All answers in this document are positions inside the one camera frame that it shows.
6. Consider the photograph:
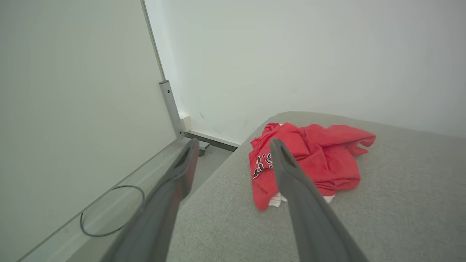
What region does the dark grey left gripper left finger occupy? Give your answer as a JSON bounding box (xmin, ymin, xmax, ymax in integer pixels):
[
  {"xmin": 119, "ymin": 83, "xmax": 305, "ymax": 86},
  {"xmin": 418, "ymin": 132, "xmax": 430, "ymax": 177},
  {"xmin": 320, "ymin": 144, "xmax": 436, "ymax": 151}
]
[{"xmin": 100, "ymin": 138, "xmax": 200, "ymax": 262}]

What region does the white wall box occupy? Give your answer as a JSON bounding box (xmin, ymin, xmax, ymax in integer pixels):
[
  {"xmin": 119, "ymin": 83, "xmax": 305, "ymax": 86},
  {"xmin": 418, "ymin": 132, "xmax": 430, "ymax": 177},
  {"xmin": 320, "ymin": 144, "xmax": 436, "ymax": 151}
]
[{"xmin": 180, "ymin": 114, "xmax": 193, "ymax": 133}]

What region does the black cable loop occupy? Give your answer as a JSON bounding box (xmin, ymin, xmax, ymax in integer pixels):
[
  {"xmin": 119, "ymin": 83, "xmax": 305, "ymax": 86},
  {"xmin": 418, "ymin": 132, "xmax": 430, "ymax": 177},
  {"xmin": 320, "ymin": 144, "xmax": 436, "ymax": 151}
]
[{"xmin": 80, "ymin": 185, "xmax": 146, "ymax": 238}]

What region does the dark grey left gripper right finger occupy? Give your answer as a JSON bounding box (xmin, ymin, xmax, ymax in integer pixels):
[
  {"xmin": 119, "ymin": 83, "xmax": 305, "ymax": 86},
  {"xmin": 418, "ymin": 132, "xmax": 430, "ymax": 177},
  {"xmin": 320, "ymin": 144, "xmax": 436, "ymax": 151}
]
[{"xmin": 269, "ymin": 138, "xmax": 370, "ymax": 262}]

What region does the red garment with white stripes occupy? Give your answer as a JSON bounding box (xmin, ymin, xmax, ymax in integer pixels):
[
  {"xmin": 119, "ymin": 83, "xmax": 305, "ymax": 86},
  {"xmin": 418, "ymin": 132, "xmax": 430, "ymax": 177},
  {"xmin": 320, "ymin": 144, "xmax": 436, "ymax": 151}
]
[{"xmin": 249, "ymin": 122, "xmax": 376, "ymax": 212}]

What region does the grey metal post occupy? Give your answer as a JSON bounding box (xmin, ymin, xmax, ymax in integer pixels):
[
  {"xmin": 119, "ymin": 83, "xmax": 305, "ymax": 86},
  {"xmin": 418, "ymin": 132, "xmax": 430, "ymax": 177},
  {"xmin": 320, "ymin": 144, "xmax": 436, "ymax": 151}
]
[{"xmin": 159, "ymin": 80, "xmax": 211, "ymax": 157}]

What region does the white partition panel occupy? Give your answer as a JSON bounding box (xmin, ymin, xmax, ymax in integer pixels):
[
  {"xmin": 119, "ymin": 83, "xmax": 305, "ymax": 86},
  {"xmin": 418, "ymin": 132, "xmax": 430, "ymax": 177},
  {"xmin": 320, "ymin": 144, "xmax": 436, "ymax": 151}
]
[{"xmin": 0, "ymin": 0, "xmax": 178, "ymax": 262}]

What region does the white and dark baseboard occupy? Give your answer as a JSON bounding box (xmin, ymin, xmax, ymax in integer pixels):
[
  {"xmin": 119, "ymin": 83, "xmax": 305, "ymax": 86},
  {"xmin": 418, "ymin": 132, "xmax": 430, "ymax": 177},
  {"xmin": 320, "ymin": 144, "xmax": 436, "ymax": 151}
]
[{"xmin": 184, "ymin": 129, "xmax": 244, "ymax": 152}]

